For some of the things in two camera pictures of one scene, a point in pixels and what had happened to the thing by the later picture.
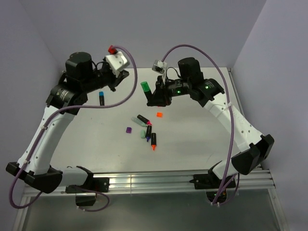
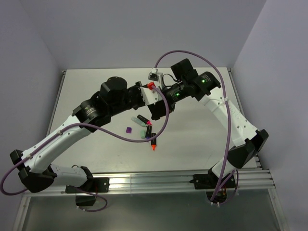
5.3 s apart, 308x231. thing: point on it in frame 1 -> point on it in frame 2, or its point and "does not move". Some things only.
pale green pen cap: (143, 134) does not move
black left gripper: (122, 74) -> (137, 90)
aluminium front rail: (166, 181) does not move
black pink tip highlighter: (144, 120) does not move
